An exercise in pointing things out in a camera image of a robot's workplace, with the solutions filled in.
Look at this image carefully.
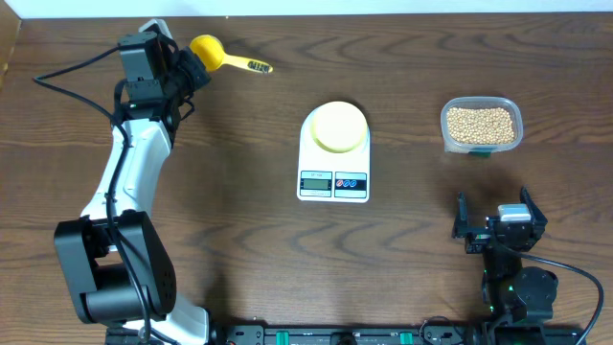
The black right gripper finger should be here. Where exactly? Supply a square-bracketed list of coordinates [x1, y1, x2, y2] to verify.
[456, 193, 468, 231]
[519, 186, 548, 225]

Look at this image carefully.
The yellow plastic measuring scoop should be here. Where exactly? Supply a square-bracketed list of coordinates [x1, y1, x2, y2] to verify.
[189, 34, 274, 74]

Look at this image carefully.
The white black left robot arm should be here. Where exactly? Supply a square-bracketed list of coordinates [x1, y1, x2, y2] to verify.
[54, 21, 214, 344]

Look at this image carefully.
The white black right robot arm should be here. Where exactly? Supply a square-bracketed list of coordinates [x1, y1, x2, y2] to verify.
[452, 187, 558, 345]

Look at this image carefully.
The yellow plastic bowl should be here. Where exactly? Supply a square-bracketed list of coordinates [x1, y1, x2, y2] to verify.
[309, 101, 368, 153]

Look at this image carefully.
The white digital kitchen scale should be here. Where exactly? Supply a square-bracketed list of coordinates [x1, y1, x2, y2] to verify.
[296, 107, 371, 203]

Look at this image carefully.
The clear plastic soybean container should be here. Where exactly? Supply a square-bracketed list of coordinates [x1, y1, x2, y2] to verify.
[441, 96, 524, 156]

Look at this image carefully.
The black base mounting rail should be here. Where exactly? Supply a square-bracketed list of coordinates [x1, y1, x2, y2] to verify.
[103, 324, 580, 345]

